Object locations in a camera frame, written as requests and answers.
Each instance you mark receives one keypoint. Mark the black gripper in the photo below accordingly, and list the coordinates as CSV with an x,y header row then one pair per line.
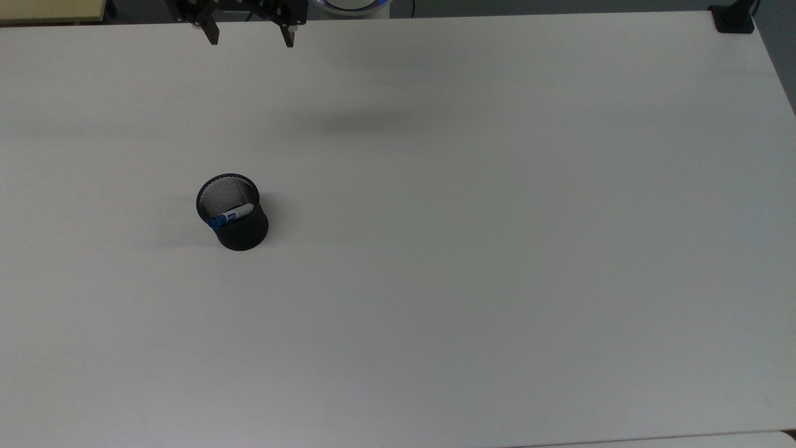
x,y
249,5

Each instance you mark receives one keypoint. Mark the blue and white marker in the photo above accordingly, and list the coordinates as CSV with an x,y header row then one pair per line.
x,y
232,215

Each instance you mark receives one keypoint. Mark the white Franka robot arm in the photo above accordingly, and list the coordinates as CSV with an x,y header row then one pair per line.
x,y
353,5

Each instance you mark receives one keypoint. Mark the black mesh pen cup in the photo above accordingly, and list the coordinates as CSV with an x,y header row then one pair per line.
x,y
239,235

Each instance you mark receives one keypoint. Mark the beige side table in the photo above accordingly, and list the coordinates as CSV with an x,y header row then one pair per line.
x,y
50,9

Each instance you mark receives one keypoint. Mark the white neighbouring table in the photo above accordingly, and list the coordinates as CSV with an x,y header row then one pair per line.
x,y
684,440

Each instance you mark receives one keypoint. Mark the black camera pole with clamp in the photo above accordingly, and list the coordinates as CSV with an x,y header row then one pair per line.
x,y
734,18

